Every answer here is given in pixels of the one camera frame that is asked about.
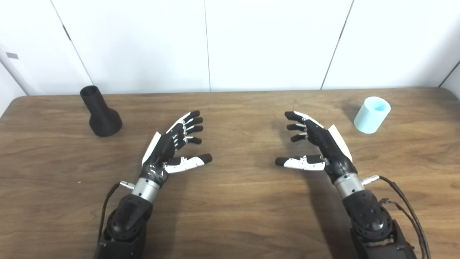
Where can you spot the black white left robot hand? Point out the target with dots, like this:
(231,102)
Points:
(163,147)

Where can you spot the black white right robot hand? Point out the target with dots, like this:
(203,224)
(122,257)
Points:
(330,147)

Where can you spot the black flared nozzle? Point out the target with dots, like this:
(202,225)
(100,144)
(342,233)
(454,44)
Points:
(102,122)

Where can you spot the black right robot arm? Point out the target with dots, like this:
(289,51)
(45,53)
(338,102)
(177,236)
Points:
(366,216)

